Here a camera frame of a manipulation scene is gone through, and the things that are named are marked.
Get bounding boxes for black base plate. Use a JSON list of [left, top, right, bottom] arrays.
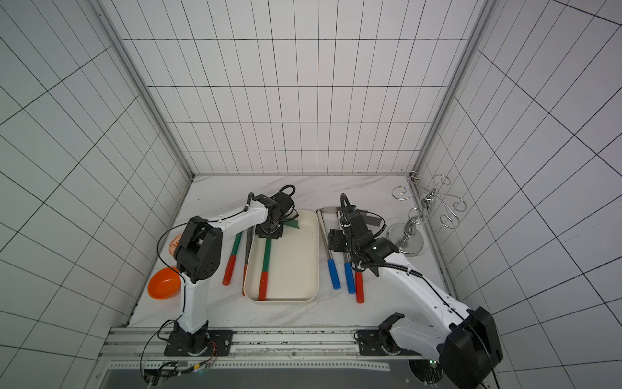
[[164, 330, 233, 358], [354, 329, 420, 357]]

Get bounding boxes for green hoe red grip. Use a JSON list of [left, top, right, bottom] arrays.
[[222, 233, 242, 286], [245, 220, 303, 301]]

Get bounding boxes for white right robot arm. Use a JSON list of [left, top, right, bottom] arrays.
[[331, 194, 503, 388]]

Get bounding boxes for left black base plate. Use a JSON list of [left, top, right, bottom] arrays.
[[164, 330, 233, 358]]

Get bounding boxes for cream plastic storage tray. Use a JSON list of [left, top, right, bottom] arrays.
[[244, 210, 319, 305]]

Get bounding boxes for chrome wire cup rack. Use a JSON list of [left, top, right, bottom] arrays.
[[386, 172, 467, 257]]

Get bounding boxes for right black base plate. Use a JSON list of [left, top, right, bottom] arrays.
[[354, 329, 420, 357]]

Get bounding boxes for aluminium mounting rail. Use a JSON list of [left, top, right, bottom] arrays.
[[99, 327, 423, 373]]

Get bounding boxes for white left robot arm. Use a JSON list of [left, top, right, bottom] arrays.
[[173, 185, 297, 355]]

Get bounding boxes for orange patterned bowl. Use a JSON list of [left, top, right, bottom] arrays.
[[168, 234, 181, 257]]

